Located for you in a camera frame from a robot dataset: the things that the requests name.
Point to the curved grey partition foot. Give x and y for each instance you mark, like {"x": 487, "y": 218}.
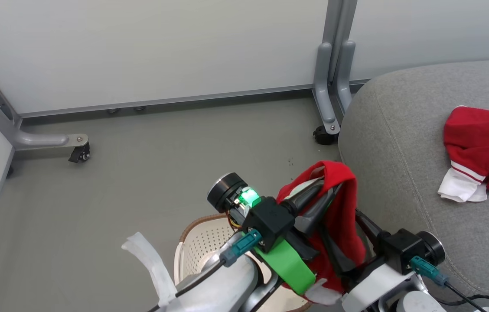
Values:
{"x": 32, "y": 139}

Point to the red shorts white side stripe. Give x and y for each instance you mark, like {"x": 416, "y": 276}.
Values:
{"x": 345, "y": 203}

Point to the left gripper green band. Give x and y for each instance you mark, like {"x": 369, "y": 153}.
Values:
{"x": 270, "y": 223}

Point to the grey fabric sofa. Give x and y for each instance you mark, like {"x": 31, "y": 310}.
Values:
{"x": 400, "y": 151}

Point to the red jersey white striped cuffs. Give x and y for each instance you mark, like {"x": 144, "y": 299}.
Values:
{"x": 487, "y": 143}

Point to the long grey partition foot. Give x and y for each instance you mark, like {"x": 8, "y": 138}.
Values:
{"x": 323, "y": 86}

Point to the grey partition bottom rail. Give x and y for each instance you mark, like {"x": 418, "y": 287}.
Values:
{"x": 162, "y": 101}

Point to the white fabric strip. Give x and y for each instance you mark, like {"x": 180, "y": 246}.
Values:
{"x": 151, "y": 260}

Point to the short grey partition foot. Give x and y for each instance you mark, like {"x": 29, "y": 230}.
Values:
{"x": 343, "y": 73}

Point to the black caster wheel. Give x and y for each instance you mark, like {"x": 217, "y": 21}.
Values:
{"x": 80, "y": 154}
{"x": 324, "y": 135}

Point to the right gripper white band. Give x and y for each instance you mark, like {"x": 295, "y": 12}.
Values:
{"x": 400, "y": 253}

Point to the white perforated laundry basket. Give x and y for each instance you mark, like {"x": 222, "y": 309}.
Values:
{"x": 203, "y": 242}

